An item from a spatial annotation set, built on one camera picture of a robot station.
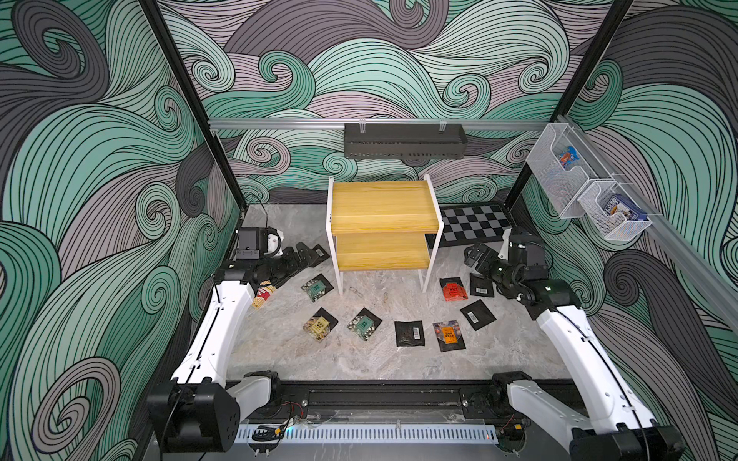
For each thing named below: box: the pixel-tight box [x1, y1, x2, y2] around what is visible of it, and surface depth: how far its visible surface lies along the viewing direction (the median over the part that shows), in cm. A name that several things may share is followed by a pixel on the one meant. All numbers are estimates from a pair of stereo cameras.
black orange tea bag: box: [432, 318, 467, 353], surface depth 87 cm
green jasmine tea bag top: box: [345, 307, 383, 341], surface depth 89 cm
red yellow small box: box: [251, 280, 277, 310], surface depth 94 cm
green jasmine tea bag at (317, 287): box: [300, 272, 335, 303], surface depth 97 cm
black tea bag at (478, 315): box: [459, 298, 497, 332], surface depth 91 cm
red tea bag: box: [439, 276, 469, 302], surface depth 97 cm
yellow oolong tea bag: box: [302, 307, 340, 342], surface depth 89 cm
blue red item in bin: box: [559, 145, 581, 169], surface depth 85 cm
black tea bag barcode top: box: [393, 319, 426, 347], surface depth 87 cm
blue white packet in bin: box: [603, 194, 648, 221], surface depth 66 cm
